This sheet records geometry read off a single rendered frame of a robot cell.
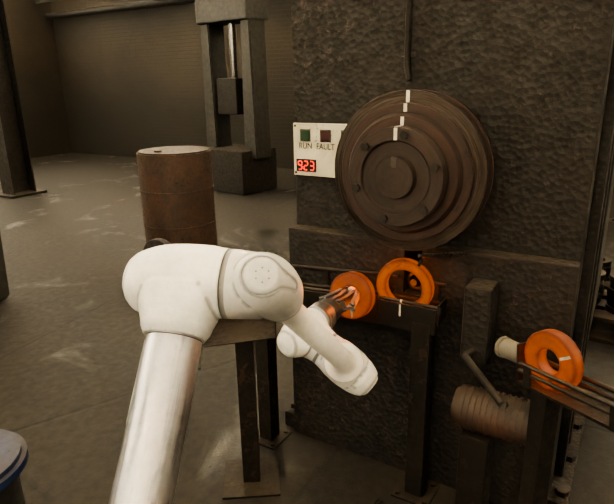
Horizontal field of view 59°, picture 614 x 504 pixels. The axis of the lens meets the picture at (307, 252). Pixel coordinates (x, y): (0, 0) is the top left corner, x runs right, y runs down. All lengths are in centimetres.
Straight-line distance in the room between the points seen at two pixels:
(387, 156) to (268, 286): 76
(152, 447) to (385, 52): 133
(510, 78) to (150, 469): 134
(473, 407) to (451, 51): 102
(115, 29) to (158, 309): 1078
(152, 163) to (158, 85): 662
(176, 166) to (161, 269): 329
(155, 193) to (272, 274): 346
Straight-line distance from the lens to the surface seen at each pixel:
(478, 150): 157
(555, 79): 168
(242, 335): 179
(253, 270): 92
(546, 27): 169
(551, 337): 147
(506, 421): 163
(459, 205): 158
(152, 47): 1094
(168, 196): 431
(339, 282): 179
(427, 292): 173
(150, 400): 97
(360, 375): 148
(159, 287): 99
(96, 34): 1206
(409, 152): 154
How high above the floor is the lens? 138
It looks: 17 degrees down
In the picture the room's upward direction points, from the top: 1 degrees counter-clockwise
